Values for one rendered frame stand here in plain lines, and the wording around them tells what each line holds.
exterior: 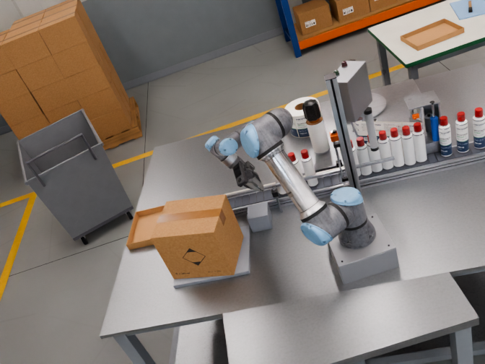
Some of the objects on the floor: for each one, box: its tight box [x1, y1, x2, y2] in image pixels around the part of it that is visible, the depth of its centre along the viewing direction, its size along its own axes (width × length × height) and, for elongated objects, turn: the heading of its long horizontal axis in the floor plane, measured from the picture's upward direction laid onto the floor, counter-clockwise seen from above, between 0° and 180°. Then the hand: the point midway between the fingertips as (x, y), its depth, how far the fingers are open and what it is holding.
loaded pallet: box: [0, 0, 143, 150], centre depth 536 cm, size 120×83×139 cm
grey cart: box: [16, 108, 134, 245], centre depth 419 cm, size 89×63×96 cm
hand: (261, 190), depth 245 cm, fingers closed
